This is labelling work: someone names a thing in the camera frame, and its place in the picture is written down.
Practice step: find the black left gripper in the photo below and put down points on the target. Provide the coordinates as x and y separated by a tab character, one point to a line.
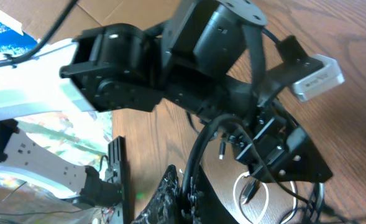
278	150

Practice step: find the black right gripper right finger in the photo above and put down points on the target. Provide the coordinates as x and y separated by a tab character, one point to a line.
206	208

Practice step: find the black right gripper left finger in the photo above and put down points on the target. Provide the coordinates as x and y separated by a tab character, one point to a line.
163	206

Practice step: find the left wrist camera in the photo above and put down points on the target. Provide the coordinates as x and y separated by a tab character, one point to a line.
324	79

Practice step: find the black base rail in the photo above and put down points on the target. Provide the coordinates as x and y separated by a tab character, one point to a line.
117	174

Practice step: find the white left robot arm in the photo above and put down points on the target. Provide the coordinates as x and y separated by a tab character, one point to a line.
208	59

